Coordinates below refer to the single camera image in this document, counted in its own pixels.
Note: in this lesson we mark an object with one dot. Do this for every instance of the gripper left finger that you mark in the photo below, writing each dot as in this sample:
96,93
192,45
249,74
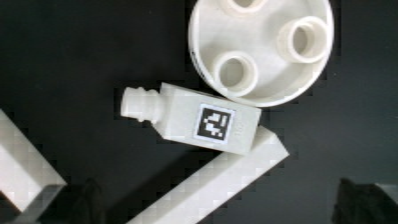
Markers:
82,210

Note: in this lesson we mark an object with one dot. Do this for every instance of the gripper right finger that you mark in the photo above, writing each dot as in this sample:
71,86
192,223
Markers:
364,206

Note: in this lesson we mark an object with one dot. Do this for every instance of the white stool leg with tag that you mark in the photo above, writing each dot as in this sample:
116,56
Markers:
194,118

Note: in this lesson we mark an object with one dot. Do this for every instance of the white round stool seat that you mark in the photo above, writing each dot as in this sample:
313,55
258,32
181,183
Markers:
259,44

